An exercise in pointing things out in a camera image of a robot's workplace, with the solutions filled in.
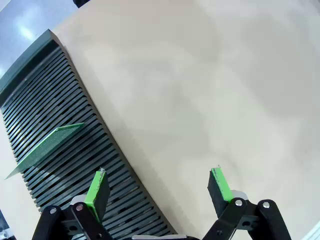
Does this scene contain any black slotted PCB rack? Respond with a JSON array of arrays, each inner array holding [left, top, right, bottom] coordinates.
[[0, 28, 180, 240]]

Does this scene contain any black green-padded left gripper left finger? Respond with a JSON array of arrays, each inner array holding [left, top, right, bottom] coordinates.
[[31, 167, 113, 240]]

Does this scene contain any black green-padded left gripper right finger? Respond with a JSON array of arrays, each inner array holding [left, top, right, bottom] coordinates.
[[199, 166, 292, 240]]

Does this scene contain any green perforated PCB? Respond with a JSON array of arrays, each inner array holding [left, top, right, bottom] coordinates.
[[4, 122, 85, 180]]

